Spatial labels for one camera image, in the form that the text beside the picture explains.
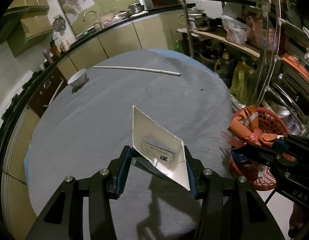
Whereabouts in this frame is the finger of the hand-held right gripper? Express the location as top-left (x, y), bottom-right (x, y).
top-left (274, 134), bottom-right (309, 160)
top-left (233, 142), bottom-right (295, 173)

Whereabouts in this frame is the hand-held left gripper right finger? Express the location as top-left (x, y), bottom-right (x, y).
top-left (183, 145), bottom-right (286, 240)

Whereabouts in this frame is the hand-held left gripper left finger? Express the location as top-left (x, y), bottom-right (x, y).
top-left (26, 145), bottom-right (132, 240)

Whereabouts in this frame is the orange red wrapper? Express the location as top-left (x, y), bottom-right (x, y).
top-left (221, 106), bottom-right (278, 153)

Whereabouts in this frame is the red plastic basket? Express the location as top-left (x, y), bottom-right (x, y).
top-left (228, 106), bottom-right (290, 190)

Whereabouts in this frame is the long white box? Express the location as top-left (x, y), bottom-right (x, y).
top-left (132, 105), bottom-right (191, 190)

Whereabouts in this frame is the person's right hand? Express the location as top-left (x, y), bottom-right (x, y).
top-left (288, 202), bottom-right (303, 239)

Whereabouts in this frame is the yellow plastic bag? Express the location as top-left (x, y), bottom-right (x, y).
top-left (229, 61), bottom-right (256, 100)

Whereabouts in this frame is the orange flat tray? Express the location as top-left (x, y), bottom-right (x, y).
top-left (281, 54), bottom-right (309, 80)

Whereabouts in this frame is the oil bottle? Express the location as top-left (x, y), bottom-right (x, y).
top-left (214, 52), bottom-right (235, 80)

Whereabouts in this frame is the white bowl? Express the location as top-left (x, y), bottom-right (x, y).
top-left (68, 69), bottom-right (87, 88)

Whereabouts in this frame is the long white stick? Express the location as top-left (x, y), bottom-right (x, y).
top-left (93, 66), bottom-right (181, 77)

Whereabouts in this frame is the dark built-in cabinet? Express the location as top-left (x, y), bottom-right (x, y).
top-left (28, 66), bottom-right (70, 118)

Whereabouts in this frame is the blue cloth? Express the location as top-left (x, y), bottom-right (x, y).
top-left (23, 49), bottom-right (232, 185)

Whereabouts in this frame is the white plastic bag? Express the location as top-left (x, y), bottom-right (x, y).
top-left (221, 15), bottom-right (250, 47)

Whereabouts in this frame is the knife block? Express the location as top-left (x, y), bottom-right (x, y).
top-left (51, 40), bottom-right (60, 57)

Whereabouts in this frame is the dark cooking pot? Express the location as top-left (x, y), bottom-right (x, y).
top-left (194, 16), bottom-right (220, 30)

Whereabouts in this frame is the hanging metal strainer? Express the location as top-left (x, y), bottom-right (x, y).
top-left (53, 15), bottom-right (66, 35)

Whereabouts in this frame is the metal faucet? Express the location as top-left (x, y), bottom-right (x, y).
top-left (83, 10), bottom-right (104, 29)

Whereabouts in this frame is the steel pot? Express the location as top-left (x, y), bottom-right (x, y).
top-left (127, 3), bottom-right (145, 15)

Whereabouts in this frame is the wall cabinet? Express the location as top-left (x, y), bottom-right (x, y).
top-left (6, 5), bottom-right (54, 58)

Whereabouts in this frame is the landscape wall poster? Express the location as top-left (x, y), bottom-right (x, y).
top-left (51, 0), bottom-right (140, 37)

